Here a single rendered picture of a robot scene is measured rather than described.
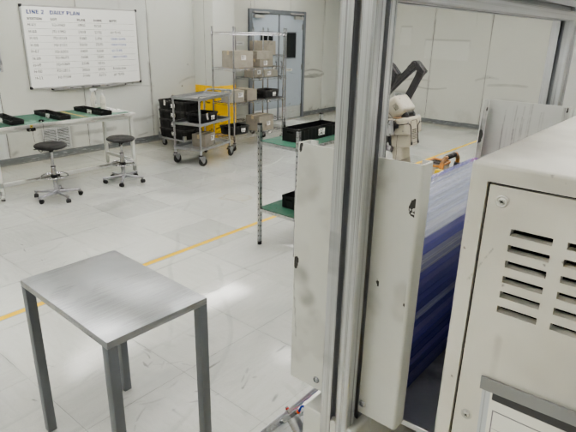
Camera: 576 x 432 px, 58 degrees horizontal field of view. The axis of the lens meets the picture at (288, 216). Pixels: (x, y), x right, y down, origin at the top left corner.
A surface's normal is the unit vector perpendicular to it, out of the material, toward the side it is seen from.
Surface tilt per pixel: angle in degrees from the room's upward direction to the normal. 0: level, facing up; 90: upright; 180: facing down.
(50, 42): 90
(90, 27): 90
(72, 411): 0
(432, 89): 90
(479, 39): 90
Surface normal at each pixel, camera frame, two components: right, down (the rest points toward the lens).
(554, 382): -0.64, 0.25
